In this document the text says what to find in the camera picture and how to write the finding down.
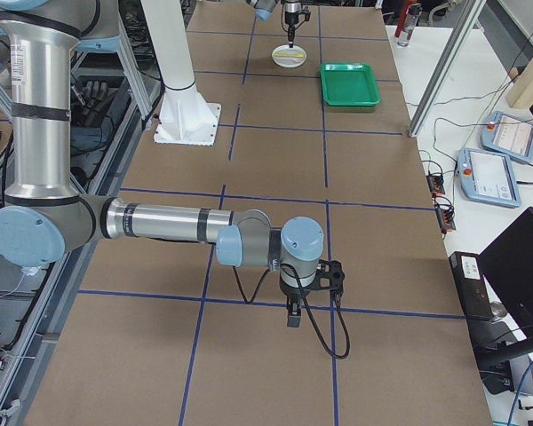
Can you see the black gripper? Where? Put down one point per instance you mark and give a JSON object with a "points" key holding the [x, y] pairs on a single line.
{"points": [[291, 292], [290, 18]]}

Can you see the black computer monitor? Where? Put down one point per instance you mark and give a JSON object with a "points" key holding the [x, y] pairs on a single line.
{"points": [[507, 265]]}

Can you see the yellow plastic spoon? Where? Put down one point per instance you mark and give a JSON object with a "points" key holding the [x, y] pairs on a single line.
{"points": [[286, 54]]}

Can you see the blue teach pendant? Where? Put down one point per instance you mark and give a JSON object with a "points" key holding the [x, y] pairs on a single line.
{"points": [[507, 134], [488, 177]]}

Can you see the orange black connector strip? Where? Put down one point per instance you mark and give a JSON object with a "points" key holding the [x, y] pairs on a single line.
{"points": [[443, 206]]}

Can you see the black desktop computer box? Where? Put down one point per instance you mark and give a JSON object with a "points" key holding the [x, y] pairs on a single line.
{"points": [[470, 286]]}

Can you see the clear water bottle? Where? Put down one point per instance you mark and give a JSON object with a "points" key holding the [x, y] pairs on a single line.
{"points": [[411, 19]]}

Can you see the white round plate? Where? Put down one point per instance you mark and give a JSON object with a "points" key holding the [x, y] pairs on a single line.
{"points": [[288, 62]]}

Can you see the aluminium frame post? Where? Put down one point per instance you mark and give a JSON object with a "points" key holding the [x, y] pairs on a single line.
{"points": [[456, 41]]}

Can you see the green plastic tray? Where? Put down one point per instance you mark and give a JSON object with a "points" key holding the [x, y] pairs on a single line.
{"points": [[349, 85]]}

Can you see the near blue teach pendant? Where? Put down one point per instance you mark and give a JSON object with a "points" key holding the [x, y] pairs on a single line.
{"points": [[488, 177]]}

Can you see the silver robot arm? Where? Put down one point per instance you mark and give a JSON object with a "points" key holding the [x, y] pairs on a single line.
{"points": [[45, 217], [291, 11]]}

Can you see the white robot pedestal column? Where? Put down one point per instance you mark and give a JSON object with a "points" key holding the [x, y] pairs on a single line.
{"points": [[185, 117]]}

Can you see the far blue teach pendant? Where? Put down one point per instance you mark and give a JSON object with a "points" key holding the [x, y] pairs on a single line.
{"points": [[507, 134]]}

